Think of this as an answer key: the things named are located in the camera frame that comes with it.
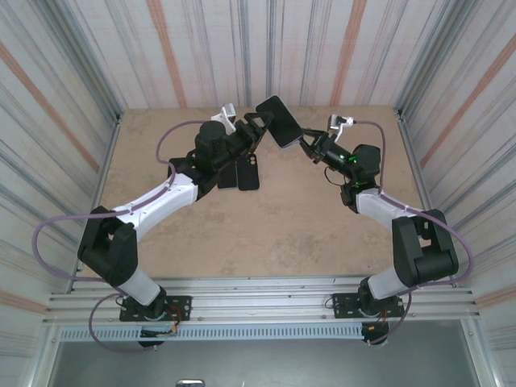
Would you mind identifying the black-screen smartphone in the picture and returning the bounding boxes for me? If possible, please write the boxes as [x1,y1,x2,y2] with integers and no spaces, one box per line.
[255,94,303,151]

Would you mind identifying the black smartphone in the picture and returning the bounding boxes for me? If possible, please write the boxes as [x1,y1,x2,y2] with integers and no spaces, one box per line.
[217,163,239,190]

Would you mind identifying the black phone case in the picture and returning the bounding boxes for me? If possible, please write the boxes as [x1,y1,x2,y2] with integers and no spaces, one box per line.
[235,155,260,192]

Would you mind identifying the small controller board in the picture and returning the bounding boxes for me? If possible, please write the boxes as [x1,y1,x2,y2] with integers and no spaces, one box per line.
[360,321,390,336]
[139,325,181,338]

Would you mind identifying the grey metal panel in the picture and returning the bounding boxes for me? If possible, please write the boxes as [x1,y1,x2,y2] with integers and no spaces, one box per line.
[50,341,483,387]

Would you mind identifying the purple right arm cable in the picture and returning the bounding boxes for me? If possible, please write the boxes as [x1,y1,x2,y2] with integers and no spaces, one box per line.
[352,119,475,347]

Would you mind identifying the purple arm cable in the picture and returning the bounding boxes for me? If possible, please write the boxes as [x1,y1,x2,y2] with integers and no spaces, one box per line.
[352,119,475,347]
[31,119,214,354]

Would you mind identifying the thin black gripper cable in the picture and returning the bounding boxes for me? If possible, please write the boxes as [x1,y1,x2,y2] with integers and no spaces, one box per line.
[324,168,344,189]

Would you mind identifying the metal side rail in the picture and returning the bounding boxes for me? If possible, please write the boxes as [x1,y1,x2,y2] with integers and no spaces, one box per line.
[397,112,459,289]
[70,114,124,293]

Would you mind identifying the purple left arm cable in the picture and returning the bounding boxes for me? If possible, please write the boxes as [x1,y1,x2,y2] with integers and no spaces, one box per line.
[31,119,214,354]

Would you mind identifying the metal corner post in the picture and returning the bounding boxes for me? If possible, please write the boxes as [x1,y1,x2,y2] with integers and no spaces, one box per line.
[397,0,460,120]
[60,0,124,122]

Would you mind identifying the aluminium rail frame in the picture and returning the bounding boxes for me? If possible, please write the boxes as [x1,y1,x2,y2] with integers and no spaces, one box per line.
[42,276,483,326]

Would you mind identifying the slotted grey cable duct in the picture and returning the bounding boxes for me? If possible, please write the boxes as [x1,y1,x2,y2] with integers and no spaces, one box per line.
[58,325,366,343]

